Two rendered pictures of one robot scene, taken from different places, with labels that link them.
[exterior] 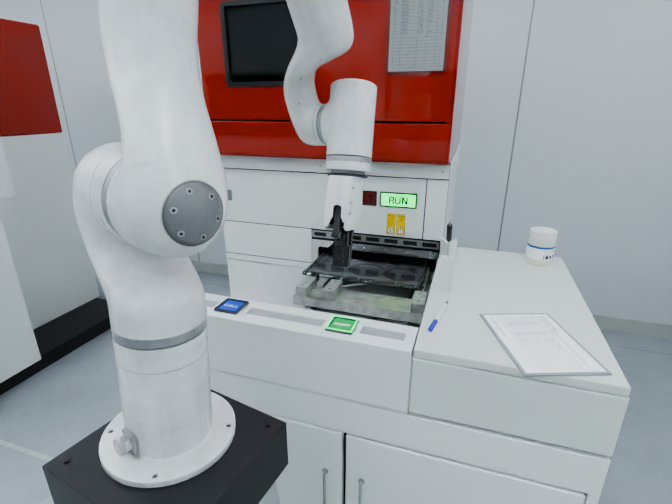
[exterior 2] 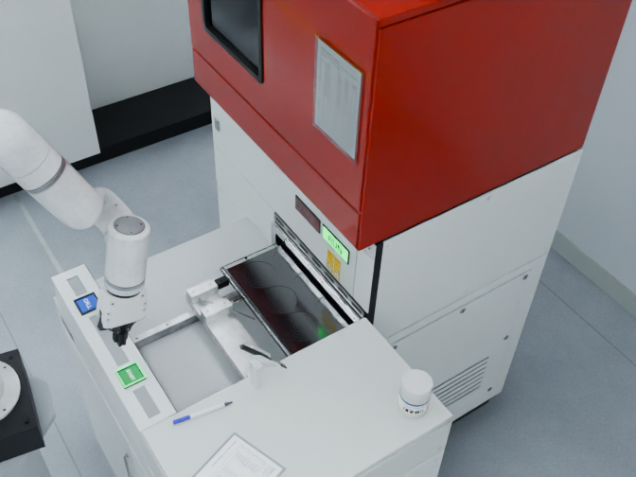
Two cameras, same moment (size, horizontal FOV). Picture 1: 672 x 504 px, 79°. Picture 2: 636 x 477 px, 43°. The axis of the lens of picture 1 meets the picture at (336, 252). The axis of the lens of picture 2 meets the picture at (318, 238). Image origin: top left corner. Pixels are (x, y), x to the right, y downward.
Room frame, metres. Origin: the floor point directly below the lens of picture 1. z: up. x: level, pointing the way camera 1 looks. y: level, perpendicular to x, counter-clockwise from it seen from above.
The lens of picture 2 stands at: (0.09, -1.01, 2.55)
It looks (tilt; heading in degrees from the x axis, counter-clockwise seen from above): 45 degrees down; 36
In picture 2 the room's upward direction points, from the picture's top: 3 degrees clockwise
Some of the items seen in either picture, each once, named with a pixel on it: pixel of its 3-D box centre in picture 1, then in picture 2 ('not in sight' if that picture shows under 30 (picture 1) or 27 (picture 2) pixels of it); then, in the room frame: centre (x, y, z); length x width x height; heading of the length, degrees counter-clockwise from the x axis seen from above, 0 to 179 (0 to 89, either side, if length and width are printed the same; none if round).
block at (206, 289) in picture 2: (306, 285); (202, 291); (1.07, 0.09, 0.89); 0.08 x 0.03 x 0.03; 162
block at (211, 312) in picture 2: (332, 289); (216, 309); (1.04, 0.01, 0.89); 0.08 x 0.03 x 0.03; 162
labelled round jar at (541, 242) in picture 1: (540, 246); (415, 394); (1.08, -0.58, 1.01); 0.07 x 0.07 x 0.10
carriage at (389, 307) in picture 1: (358, 302); (231, 336); (1.02, -0.06, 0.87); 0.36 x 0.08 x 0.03; 72
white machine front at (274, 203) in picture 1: (324, 216); (285, 206); (1.37, 0.04, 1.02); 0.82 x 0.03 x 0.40; 72
